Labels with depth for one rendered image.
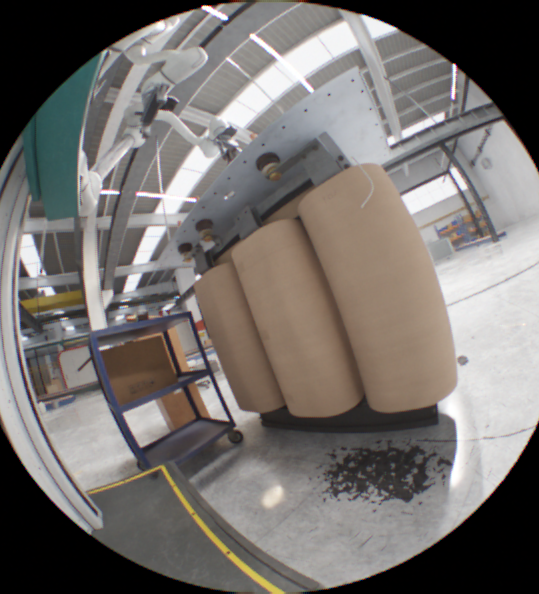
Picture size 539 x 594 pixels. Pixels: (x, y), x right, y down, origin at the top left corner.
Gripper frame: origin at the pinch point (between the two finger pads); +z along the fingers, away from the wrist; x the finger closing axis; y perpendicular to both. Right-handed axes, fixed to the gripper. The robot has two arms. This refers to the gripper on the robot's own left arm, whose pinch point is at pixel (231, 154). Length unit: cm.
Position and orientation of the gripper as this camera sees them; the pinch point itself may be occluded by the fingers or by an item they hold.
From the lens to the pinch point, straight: 111.2
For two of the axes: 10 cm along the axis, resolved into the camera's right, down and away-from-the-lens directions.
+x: -6.2, 1.5, -7.7
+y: -7.0, 3.3, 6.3
